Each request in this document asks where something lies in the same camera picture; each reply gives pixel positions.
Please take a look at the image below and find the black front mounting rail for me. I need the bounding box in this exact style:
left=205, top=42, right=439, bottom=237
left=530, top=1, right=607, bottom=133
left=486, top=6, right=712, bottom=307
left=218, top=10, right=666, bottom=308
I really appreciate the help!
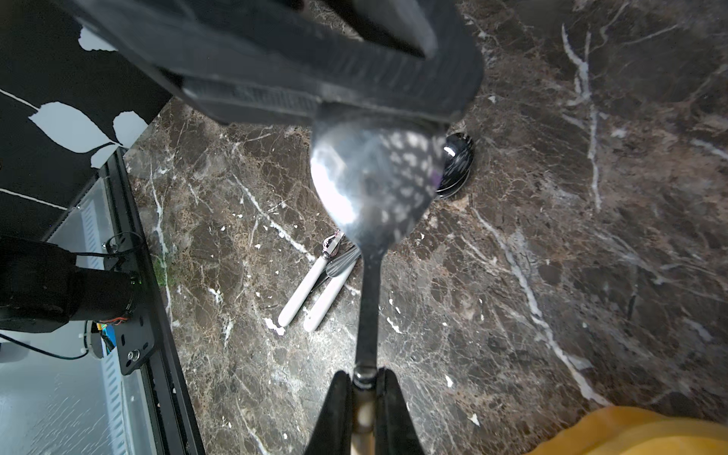
left=99, top=148, right=205, bottom=454

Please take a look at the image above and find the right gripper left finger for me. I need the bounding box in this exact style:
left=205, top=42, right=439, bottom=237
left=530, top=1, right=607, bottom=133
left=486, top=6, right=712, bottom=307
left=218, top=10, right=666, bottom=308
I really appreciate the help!
left=303, top=371, right=354, bottom=455

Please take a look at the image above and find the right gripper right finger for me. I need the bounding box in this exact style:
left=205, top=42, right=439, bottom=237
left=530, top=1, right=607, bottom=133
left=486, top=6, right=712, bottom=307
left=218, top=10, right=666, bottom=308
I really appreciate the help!
left=375, top=368, right=425, bottom=455

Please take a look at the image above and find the yellow plastic storage box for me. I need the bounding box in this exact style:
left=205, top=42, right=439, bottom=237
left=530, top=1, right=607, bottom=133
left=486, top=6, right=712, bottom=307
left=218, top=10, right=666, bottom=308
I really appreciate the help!
left=532, top=406, right=727, bottom=455

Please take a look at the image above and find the spoon with wooden handle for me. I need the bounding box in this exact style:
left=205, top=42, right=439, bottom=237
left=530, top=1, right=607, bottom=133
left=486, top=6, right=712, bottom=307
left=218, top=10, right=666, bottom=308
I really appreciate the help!
left=310, top=105, right=445, bottom=454

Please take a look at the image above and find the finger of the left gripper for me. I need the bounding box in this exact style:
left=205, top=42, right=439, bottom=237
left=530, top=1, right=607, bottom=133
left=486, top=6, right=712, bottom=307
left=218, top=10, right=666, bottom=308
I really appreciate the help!
left=63, top=1, right=483, bottom=125

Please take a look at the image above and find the white perforated strip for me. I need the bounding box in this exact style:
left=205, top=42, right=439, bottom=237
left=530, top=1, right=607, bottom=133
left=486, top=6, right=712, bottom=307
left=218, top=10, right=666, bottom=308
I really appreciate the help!
left=80, top=195, right=134, bottom=454

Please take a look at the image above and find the black round spoon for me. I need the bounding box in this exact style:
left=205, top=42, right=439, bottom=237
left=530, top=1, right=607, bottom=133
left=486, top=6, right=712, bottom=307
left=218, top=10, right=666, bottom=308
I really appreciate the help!
left=436, top=133, right=474, bottom=199

